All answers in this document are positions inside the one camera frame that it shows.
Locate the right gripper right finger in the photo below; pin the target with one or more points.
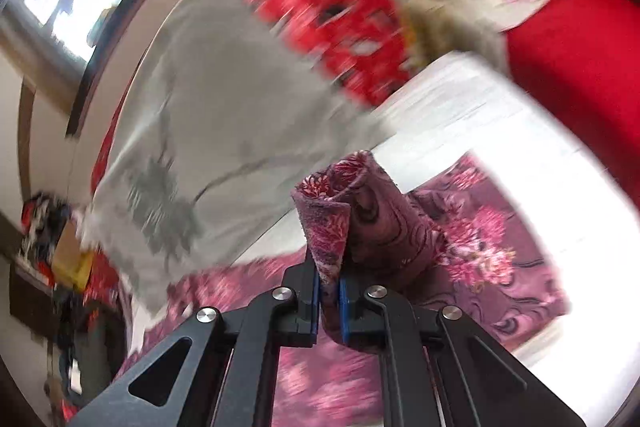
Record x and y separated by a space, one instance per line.
440 368

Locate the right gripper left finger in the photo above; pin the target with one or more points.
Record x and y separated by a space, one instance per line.
217 368

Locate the purple pink floral cloth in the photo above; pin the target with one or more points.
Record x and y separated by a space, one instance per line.
454 240

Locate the cluttered side shelf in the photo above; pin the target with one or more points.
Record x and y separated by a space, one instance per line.
70 296

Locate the white bed sheet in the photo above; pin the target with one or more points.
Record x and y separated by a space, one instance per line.
581 219

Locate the grey floral pillow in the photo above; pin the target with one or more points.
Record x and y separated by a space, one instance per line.
218 125

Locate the solid red cloth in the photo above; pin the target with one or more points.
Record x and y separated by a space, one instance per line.
580 60

